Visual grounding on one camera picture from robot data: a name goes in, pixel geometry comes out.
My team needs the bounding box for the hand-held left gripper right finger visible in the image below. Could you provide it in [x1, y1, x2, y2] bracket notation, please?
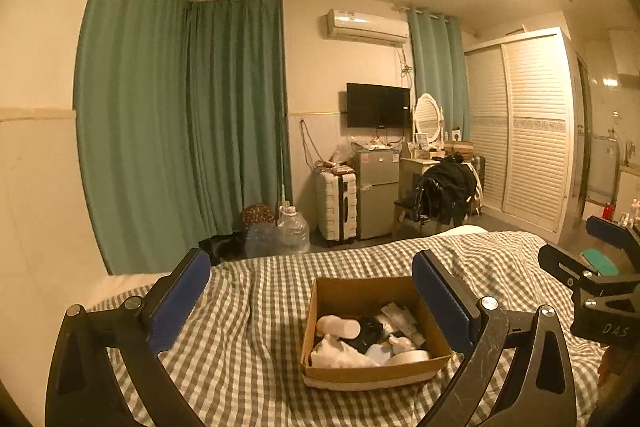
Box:
[412, 249, 593, 427]

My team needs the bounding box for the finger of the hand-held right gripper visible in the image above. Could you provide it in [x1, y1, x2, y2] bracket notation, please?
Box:
[537, 244, 601, 292]
[586, 215, 640, 258]

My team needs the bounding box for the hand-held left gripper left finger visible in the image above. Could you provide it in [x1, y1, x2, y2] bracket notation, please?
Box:
[44, 248, 211, 427]

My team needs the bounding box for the white printed packet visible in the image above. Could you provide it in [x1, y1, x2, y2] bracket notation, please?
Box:
[380, 302, 426, 339]

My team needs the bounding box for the small white plush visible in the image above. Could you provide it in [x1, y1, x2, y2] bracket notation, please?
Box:
[387, 333, 417, 355]

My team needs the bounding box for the white round toy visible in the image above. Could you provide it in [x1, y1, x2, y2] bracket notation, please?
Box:
[385, 348, 431, 366]

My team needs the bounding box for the light blue item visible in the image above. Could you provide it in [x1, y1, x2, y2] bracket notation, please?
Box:
[365, 344, 394, 364]

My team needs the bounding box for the cardboard box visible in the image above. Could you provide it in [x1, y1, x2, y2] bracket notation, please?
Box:
[299, 276, 453, 392]

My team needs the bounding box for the white sock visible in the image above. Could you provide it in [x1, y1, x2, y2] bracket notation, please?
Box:
[310, 334, 381, 369]

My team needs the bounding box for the teal case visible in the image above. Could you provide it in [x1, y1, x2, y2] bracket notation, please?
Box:
[582, 248, 619, 278]

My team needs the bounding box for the white water heater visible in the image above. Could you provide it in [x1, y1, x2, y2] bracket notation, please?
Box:
[589, 134, 624, 204]

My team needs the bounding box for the grey checked blanket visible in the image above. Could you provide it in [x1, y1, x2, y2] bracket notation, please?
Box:
[82, 229, 640, 427]

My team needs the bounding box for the clear water jug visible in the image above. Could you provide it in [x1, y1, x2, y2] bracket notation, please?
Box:
[276, 204, 311, 255]
[244, 222, 280, 259]

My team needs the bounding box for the wooden chair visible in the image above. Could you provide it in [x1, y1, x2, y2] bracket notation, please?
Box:
[392, 199, 426, 235]

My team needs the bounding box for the patterned brown bag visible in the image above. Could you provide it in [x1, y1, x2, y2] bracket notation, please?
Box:
[241, 203, 277, 228]

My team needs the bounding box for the black jacket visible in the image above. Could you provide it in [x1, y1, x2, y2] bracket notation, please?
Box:
[417, 155, 478, 225]

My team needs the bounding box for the grey small fridge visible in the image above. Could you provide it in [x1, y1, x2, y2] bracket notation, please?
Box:
[355, 146, 401, 240]

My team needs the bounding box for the white dressing table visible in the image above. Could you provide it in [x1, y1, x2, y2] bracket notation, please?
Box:
[398, 142, 476, 202]

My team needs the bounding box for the white louvred wardrobe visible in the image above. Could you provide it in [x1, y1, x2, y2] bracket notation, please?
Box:
[462, 27, 586, 233]

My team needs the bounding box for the white suitcase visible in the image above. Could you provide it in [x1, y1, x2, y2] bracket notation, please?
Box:
[315, 169, 358, 243]

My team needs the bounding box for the wide green curtain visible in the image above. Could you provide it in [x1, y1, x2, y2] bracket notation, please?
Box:
[72, 0, 193, 275]

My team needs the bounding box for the clear plastic bag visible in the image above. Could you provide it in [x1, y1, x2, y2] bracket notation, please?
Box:
[332, 142, 362, 165]

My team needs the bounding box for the oval white mirror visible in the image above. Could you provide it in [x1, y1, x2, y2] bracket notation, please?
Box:
[413, 93, 444, 142]

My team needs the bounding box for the green corner curtain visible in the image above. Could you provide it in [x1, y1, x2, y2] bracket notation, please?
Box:
[186, 0, 293, 240]

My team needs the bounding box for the narrow green curtain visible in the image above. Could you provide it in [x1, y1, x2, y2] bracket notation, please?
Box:
[406, 7, 468, 142]

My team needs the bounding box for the white air conditioner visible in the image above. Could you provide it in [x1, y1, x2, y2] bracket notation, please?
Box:
[325, 8, 410, 46]

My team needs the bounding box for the black wall television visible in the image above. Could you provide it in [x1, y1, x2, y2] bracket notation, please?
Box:
[346, 82, 412, 129]

